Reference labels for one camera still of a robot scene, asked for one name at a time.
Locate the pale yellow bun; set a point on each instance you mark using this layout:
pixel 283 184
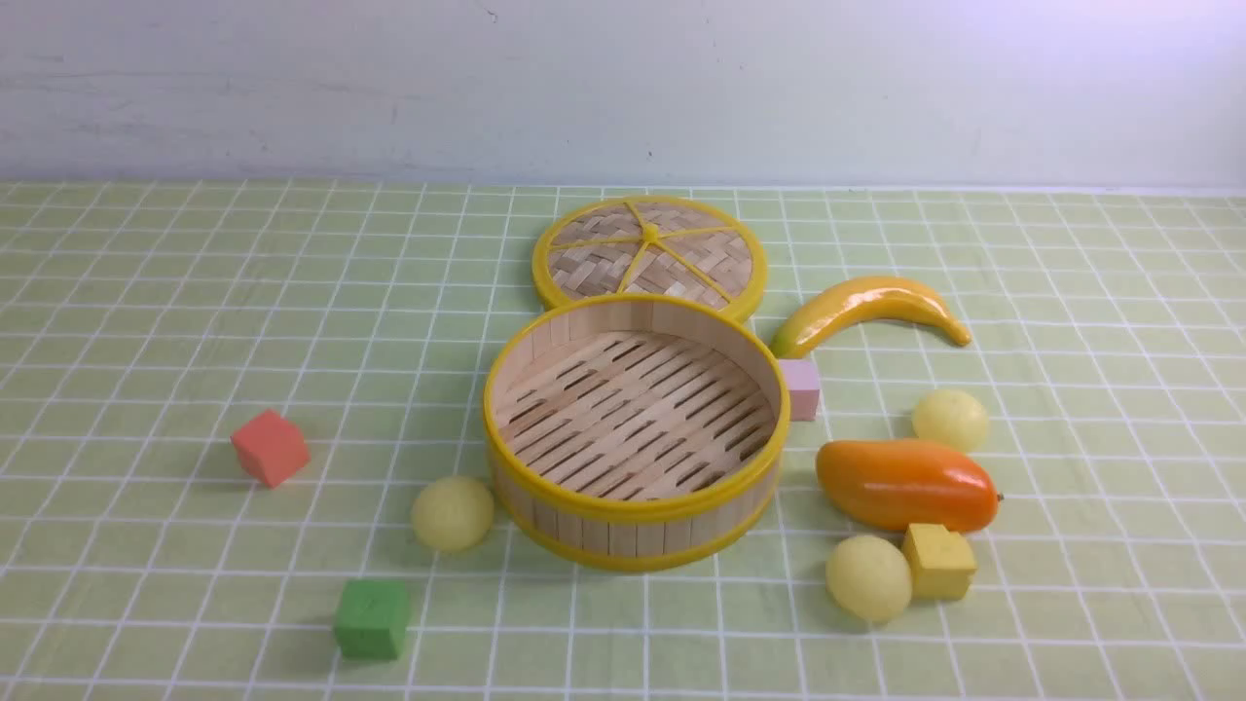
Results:
pixel 453 513
pixel 868 577
pixel 951 417

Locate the bamboo steamer tray yellow rim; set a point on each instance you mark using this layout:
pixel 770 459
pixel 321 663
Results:
pixel 635 433

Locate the woven bamboo steamer lid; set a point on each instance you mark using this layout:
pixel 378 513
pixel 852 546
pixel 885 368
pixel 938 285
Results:
pixel 649 244

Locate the pink cube block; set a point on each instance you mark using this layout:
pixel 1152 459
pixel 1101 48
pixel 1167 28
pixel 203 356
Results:
pixel 804 388

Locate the yellow toy banana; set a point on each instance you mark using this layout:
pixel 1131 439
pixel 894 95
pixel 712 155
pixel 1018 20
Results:
pixel 864 299

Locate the orange toy mango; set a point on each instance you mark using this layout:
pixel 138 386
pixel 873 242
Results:
pixel 891 484

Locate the red cube block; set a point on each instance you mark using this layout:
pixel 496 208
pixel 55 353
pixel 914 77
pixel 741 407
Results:
pixel 270 448

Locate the green cube block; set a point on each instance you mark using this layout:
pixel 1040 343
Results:
pixel 371 622

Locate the yellow cube block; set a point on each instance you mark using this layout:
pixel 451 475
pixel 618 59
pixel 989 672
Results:
pixel 941 563

